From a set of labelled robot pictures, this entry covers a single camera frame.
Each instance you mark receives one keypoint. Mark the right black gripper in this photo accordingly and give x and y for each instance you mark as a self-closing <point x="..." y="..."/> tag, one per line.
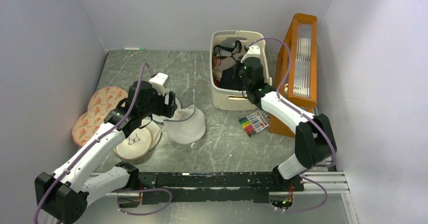
<point x="236" y="67"/>

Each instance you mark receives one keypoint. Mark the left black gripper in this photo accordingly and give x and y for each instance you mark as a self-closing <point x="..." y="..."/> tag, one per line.
<point x="167" y="110"/>

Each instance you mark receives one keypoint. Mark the beige round fabric pad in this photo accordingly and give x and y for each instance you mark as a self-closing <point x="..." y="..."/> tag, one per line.
<point x="140" y="141"/>

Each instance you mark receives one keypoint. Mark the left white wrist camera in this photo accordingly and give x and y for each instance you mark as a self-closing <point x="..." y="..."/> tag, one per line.
<point x="158" y="82"/>

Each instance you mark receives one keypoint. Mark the grey brown cloth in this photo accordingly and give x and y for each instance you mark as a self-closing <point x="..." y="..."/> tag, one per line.
<point x="226" y="63"/>

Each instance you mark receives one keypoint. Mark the pack of coloured markers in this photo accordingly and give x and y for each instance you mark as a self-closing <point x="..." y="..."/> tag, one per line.
<point x="254" y="123"/>

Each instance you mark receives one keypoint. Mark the orange wooden rack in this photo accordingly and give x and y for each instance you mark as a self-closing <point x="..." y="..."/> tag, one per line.
<point x="301" y="86"/>

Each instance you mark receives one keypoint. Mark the pink cloth in basket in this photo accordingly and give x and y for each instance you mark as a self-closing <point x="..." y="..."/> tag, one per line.
<point x="217" y="72"/>

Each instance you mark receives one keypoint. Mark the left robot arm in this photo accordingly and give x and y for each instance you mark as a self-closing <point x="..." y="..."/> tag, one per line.
<point x="66" y="192"/>

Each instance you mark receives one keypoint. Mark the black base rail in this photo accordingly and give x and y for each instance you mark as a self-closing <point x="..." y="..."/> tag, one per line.
<point x="215" y="186"/>

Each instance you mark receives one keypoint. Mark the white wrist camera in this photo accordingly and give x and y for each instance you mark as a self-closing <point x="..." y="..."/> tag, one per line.
<point x="254" y="51"/>
<point x="158" y="82"/>

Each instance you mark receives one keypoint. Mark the green white marker pen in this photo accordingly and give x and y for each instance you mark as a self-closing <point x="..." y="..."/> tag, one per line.
<point x="134" y="48"/>

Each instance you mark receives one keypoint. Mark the white mesh laundry bag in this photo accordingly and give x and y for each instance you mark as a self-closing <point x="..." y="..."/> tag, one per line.
<point x="187" y="124"/>

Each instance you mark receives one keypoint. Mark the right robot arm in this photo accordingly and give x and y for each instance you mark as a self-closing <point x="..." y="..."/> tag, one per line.
<point x="314" y="139"/>

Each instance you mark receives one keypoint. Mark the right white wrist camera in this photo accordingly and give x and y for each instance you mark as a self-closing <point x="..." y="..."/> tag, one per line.
<point x="254" y="51"/>

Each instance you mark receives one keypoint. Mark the floral pink oven mitt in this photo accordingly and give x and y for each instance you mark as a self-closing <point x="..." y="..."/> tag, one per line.
<point x="101" y="103"/>

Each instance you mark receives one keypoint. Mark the black bra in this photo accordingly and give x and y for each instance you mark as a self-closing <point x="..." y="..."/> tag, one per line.
<point x="227" y="81"/>

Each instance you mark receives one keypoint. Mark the cream plastic laundry basket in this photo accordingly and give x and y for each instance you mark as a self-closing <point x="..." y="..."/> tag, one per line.
<point x="226" y="99"/>

